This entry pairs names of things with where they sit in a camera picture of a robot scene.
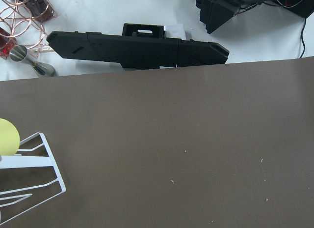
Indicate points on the white cup rack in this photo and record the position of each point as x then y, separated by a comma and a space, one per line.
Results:
29, 178

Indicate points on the yellow cup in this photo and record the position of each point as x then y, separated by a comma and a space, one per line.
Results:
9, 138

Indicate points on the black long box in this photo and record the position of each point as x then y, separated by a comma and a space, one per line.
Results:
139, 47

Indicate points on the steel jigger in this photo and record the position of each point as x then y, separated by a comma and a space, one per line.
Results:
20, 53

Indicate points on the black stand bracket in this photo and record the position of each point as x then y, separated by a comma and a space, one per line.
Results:
215, 13

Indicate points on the copper wire rack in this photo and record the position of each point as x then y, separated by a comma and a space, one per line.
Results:
17, 20

